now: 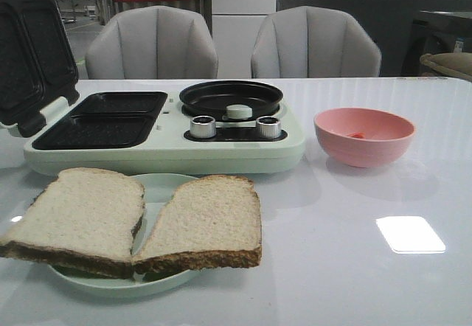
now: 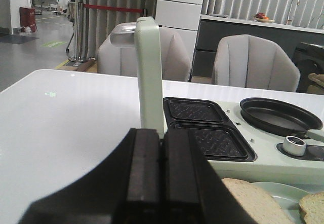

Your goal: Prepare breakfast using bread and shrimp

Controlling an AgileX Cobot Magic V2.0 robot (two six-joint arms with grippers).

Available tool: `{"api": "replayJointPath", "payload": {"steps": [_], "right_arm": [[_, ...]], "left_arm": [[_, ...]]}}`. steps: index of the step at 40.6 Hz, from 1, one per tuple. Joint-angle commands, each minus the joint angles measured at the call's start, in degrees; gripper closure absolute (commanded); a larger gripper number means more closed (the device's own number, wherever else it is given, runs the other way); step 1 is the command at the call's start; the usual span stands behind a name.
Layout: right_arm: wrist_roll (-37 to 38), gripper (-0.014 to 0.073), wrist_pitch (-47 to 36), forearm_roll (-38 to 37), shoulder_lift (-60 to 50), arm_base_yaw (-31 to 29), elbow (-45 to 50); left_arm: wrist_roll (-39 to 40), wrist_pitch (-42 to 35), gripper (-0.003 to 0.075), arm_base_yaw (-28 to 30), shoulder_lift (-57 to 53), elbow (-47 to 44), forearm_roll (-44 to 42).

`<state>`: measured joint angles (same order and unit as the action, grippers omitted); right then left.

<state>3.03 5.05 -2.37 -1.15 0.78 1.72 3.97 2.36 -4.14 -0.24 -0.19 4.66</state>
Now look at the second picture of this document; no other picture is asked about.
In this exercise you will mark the mint green breakfast maker base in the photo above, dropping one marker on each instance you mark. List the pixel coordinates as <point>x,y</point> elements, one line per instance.
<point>236,149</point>

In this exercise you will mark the grey upholstered chair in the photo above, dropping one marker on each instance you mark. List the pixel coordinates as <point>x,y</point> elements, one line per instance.
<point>175,61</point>
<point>249,61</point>

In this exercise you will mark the chrome kitchen faucet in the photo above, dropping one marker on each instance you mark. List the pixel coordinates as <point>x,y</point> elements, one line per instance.
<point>290,13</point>

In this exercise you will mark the dark appliance cabinet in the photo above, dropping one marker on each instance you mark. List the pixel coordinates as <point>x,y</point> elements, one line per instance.
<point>308,58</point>

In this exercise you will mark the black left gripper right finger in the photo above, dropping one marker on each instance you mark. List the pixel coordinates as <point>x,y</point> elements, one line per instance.
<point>194,191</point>

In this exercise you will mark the left silver control knob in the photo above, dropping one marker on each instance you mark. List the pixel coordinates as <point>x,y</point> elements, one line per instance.
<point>294,146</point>

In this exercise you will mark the beige sofa cushion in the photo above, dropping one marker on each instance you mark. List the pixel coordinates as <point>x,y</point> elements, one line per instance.
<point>317,84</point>

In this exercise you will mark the fruit bowl on counter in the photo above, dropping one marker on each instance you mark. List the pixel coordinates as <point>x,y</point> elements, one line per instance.
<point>261,17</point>

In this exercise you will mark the black round frying pan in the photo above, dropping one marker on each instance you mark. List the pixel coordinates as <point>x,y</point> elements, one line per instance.
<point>278,117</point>

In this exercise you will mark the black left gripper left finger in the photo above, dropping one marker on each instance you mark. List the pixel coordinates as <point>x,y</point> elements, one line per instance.
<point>123,188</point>

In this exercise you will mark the white refrigerator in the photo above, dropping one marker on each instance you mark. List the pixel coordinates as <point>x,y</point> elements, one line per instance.
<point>183,16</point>

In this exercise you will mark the mint green sandwich maker lid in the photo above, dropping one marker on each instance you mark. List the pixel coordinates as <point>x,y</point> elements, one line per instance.
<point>144,36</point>

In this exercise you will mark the red barrier belt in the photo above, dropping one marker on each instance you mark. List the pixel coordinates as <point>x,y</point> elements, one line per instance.
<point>118,9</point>

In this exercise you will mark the red bin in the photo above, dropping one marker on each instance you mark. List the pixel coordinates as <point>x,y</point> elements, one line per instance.
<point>27,17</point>

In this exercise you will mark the left grey upholstered chair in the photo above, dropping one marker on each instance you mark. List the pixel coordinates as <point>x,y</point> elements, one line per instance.
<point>175,61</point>

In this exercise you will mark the right grey upholstered chair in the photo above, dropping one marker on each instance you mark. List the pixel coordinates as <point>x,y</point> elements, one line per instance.
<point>249,61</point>

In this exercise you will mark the bread slice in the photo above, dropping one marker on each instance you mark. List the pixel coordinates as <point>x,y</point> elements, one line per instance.
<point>256,201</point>
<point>311,208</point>

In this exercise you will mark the mint green round plate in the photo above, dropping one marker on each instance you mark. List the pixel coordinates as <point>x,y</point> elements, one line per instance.
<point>287,197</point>

